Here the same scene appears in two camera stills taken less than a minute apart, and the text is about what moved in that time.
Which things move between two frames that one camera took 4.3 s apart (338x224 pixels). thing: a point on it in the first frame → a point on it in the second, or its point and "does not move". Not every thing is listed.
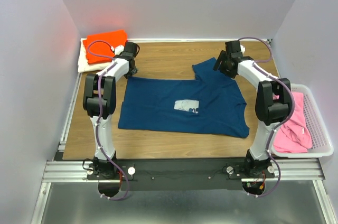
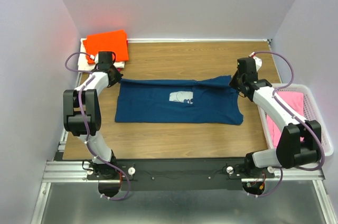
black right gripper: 222,57 → 232,83
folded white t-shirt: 83,66 does not move
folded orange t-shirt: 114,38 does not move
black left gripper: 128,75 → 118,76
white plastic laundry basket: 322,142 does not move
